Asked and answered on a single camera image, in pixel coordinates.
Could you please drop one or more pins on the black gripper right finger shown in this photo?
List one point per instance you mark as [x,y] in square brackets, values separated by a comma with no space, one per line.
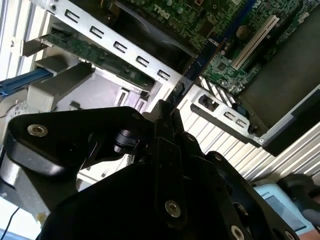
[225,180]

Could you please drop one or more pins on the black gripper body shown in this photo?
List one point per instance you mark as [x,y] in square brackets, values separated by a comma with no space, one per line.
[112,212]

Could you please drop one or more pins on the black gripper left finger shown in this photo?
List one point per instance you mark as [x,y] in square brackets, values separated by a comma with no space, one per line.
[75,125]

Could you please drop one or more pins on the RAM stick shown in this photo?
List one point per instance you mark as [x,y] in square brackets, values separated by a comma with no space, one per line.
[202,60]

